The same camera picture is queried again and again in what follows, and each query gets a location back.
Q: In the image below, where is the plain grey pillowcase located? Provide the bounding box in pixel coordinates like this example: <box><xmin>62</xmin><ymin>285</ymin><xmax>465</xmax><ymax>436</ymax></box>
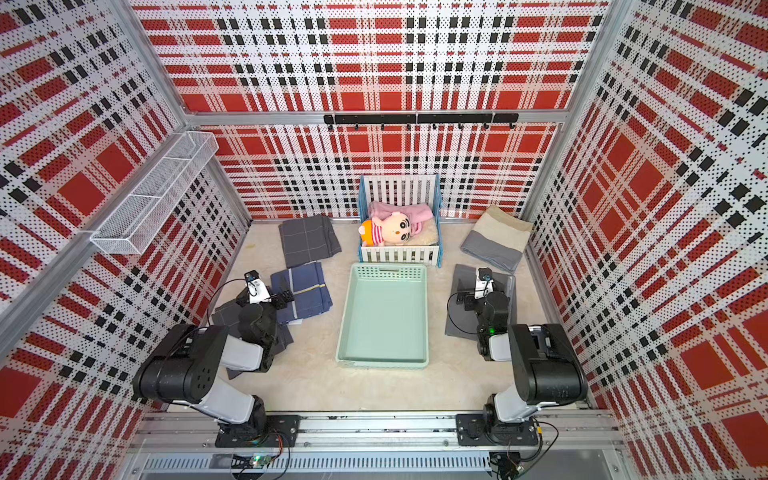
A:
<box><xmin>444</xmin><ymin>264</ymin><xmax>516</xmax><ymax>340</ymax></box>

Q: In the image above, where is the navy blue striped pillowcase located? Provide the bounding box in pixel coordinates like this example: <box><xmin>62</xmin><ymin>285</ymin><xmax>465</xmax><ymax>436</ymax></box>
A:
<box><xmin>270</xmin><ymin>262</ymin><xmax>333</xmax><ymax>325</ymax></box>

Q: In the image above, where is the beige and grey pillowcase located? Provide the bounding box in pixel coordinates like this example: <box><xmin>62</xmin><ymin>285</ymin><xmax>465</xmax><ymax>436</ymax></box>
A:
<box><xmin>460</xmin><ymin>205</ymin><xmax>533</xmax><ymax>274</ymax></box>

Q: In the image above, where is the mint green plastic basket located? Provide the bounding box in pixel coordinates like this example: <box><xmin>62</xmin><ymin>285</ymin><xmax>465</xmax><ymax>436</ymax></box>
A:
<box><xmin>335</xmin><ymin>263</ymin><xmax>429</xmax><ymax>369</ymax></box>

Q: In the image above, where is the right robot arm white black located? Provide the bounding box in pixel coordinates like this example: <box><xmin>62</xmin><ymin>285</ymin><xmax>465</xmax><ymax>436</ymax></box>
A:
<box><xmin>452</xmin><ymin>291</ymin><xmax>587</xmax><ymax>447</ymax></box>

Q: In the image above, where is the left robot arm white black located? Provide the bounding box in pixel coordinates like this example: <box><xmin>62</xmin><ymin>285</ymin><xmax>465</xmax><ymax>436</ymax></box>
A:
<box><xmin>132</xmin><ymin>292</ymin><xmax>300</xmax><ymax>449</ymax></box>

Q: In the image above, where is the dark grey checked pillowcase front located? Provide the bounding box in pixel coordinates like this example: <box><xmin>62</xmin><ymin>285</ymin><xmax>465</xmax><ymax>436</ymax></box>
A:
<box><xmin>212</xmin><ymin>301</ymin><xmax>293</xmax><ymax>373</ymax></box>

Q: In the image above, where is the dark grey checked pillowcase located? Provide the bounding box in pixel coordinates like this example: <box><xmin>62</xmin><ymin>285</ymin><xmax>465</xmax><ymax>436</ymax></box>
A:
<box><xmin>278</xmin><ymin>215</ymin><xmax>342</xmax><ymax>268</ymax></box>
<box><xmin>212</xmin><ymin>301</ymin><xmax>293</xmax><ymax>373</ymax></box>

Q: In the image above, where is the dark grey checked pillowcase back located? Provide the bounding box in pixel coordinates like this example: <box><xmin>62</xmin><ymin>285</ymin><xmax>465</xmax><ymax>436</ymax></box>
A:
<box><xmin>278</xmin><ymin>215</ymin><xmax>342</xmax><ymax>268</ymax></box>

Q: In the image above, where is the pink plush doll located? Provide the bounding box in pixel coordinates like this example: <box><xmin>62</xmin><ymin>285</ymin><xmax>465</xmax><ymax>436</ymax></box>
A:
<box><xmin>358</xmin><ymin>201</ymin><xmax>434</xmax><ymax>247</ymax></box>

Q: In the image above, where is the white blue toy crib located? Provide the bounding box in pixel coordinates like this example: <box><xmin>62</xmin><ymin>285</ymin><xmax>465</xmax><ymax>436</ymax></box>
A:
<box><xmin>358</xmin><ymin>175</ymin><xmax>443</xmax><ymax>267</ymax></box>

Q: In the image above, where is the green circuit board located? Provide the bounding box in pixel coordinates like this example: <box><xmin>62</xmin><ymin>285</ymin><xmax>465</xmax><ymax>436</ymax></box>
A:
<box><xmin>230</xmin><ymin>454</ymin><xmax>274</xmax><ymax>470</ymax></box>

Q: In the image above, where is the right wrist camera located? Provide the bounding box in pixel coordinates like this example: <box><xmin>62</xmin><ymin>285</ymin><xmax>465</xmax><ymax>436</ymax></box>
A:
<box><xmin>474</xmin><ymin>267</ymin><xmax>493</xmax><ymax>299</ymax></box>

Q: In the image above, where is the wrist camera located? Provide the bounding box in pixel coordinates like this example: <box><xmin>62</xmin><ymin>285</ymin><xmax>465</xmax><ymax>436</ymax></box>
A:
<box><xmin>244</xmin><ymin>270</ymin><xmax>271</xmax><ymax>304</ymax></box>
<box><xmin>474</xmin><ymin>267</ymin><xmax>493</xmax><ymax>299</ymax></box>

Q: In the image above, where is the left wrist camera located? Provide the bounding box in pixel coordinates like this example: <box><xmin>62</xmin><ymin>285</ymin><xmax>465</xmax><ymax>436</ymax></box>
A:
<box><xmin>244</xmin><ymin>270</ymin><xmax>271</xmax><ymax>304</ymax></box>

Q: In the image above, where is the white wire mesh shelf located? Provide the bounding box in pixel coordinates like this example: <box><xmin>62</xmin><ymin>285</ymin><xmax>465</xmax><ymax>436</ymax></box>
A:
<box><xmin>90</xmin><ymin>131</ymin><xmax>218</xmax><ymax>255</ymax></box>

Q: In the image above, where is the black hook rail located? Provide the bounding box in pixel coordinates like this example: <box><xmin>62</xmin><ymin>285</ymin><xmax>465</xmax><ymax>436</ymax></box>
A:
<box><xmin>323</xmin><ymin>112</ymin><xmax>520</xmax><ymax>128</ymax></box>

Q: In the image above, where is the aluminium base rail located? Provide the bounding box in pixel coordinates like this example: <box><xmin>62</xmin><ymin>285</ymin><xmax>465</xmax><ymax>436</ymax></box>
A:
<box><xmin>117</xmin><ymin>409</ymin><xmax>638</xmax><ymax>479</ymax></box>

